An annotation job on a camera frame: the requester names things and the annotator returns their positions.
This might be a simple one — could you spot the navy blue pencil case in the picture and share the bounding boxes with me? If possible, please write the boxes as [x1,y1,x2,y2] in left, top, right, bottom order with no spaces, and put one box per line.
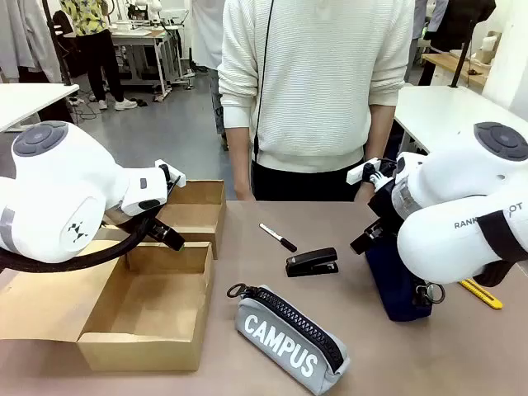
[364,235,447,323]

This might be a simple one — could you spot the white desk with legs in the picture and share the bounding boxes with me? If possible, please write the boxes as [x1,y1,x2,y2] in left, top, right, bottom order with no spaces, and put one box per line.
[393,84,528,158]

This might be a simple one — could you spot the white knit sweater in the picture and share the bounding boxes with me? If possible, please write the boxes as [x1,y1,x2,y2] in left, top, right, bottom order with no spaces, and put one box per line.
[217,0,416,174]

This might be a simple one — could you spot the black stand pole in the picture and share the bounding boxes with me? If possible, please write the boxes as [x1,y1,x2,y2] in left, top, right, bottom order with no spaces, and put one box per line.
[42,0,74,87]

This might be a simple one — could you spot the person in yellow shirt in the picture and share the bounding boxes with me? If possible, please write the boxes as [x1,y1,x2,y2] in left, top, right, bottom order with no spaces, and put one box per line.
[59,0,139,112]

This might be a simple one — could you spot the white background workbench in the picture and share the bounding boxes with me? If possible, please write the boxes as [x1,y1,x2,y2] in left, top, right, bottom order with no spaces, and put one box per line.
[107,7,191,103]

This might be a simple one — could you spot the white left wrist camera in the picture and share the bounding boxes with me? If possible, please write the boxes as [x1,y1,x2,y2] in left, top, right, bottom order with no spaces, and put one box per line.
[154,159,187,193]

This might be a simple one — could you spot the small open cardboard box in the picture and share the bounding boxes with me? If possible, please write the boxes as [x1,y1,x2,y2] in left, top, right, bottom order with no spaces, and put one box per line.
[98,179,228,261]

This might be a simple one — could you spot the bystander in white coat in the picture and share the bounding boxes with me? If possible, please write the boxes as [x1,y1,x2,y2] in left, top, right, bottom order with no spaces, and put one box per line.
[190,0,226,73]

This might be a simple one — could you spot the black trousers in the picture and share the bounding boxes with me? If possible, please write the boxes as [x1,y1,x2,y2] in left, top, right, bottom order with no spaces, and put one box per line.
[250,155,366,203]

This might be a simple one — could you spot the white marker black cap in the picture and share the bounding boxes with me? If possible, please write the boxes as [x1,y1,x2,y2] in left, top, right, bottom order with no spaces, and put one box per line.
[258,223,299,253]

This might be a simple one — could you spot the large open cardboard box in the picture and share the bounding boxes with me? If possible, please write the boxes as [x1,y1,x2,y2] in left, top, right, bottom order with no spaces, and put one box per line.
[0,237,216,373]

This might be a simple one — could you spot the yellow utility knife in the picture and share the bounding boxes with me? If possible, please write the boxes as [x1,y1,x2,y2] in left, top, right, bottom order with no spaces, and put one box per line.
[459,278,504,311]

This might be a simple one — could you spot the person in dark jacket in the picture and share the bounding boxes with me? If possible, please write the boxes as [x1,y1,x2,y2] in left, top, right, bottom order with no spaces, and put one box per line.
[424,0,497,54]

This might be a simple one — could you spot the person's left forearm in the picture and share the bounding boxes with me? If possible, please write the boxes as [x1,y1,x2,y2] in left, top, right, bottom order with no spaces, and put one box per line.
[364,102,396,163]

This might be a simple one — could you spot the thin black pole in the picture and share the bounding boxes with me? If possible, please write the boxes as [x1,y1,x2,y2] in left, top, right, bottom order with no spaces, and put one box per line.
[450,16,478,89]

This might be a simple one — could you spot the person's left hand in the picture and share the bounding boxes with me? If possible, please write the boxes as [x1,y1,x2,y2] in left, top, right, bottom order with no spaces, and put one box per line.
[353,182,375,203]

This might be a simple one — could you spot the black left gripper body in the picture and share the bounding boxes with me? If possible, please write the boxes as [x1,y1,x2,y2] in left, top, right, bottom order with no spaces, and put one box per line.
[144,217,171,243]

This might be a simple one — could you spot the grey CAMPUS pencil case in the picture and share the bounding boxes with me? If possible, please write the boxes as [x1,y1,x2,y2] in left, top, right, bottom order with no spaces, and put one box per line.
[225,282,351,396]

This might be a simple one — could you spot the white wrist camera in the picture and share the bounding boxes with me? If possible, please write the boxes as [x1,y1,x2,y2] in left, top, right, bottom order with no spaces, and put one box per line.
[154,159,187,193]
[346,157,398,187]

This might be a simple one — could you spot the person's right forearm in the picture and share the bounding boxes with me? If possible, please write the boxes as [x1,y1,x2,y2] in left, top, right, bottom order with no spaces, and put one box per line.
[226,125,257,202]

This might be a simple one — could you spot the wooden background table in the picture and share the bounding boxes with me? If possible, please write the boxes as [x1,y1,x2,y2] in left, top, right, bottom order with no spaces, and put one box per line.
[420,49,493,90]

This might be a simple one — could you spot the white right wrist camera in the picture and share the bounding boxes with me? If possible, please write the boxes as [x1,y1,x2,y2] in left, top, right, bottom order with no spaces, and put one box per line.
[346,157,398,187]

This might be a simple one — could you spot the black stapler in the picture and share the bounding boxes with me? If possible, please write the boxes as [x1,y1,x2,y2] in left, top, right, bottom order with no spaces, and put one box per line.
[285,247,340,278]

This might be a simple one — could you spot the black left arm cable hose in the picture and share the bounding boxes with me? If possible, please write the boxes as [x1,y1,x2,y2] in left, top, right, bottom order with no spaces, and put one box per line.
[0,205,163,274]

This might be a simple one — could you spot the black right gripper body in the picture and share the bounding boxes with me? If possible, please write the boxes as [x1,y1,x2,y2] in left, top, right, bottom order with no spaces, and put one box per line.
[366,180,404,232]

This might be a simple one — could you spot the white side table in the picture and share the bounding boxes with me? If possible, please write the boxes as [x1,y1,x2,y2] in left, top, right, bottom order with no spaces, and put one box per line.
[0,82,81,134]

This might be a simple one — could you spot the hanging grey white garments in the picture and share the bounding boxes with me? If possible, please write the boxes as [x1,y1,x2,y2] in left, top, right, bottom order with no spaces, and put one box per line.
[0,0,64,85]

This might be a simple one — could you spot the thin black hanging cable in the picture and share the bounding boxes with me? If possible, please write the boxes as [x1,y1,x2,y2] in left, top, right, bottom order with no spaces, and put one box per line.
[253,0,276,164]

